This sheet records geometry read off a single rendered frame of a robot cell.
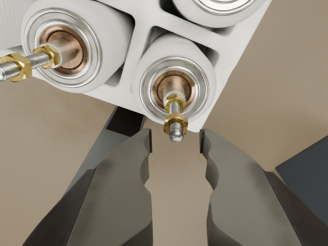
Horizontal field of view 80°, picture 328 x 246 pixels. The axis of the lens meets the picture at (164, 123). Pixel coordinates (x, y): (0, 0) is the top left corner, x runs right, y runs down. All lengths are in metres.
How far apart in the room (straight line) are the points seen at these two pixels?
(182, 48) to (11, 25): 0.19
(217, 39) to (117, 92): 0.16
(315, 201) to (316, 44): 0.35
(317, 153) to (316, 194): 0.11
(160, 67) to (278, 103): 0.40
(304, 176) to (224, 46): 0.44
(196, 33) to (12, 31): 0.21
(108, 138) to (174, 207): 0.46
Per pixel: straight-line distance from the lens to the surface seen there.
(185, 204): 0.73
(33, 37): 0.24
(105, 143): 0.33
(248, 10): 0.22
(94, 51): 0.22
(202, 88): 0.22
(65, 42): 0.22
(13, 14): 0.29
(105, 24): 0.22
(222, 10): 0.21
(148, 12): 0.28
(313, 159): 0.65
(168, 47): 0.21
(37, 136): 0.66
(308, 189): 0.61
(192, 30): 0.28
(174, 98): 0.18
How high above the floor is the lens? 0.46
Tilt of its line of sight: 61 degrees down
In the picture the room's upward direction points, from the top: 177 degrees counter-clockwise
